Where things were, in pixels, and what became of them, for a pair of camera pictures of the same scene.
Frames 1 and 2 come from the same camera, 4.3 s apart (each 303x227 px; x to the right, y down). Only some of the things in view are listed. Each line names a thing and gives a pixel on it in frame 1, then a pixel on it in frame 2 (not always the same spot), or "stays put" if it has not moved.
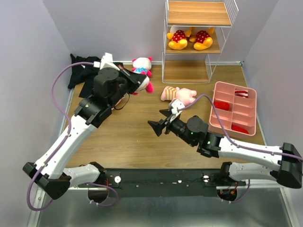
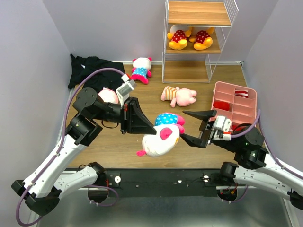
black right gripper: x=167 y=124 -> x=207 y=127
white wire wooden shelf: x=189 y=65 stays put
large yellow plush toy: x=201 y=37 stays put
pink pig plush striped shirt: x=184 y=95 stays put
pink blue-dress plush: x=146 y=84 -> x=169 y=126
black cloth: x=81 y=74 stays put
